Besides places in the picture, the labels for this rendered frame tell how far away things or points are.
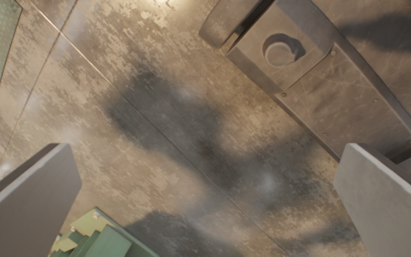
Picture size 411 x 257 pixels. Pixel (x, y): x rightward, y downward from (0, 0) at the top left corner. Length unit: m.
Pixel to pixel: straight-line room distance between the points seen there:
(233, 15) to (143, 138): 0.56
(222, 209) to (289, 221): 0.25
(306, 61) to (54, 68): 0.77
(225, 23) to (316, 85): 0.17
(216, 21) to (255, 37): 0.07
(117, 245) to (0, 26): 1.06
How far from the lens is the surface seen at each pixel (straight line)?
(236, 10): 0.38
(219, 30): 0.40
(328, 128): 0.46
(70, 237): 1.64
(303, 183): 0.81
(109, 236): 1.35
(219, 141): 0.73
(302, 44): 0.37
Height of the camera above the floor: 0.57
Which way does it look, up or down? 54 degrees down
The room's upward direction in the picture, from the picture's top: 154 degrees counter-clockwise
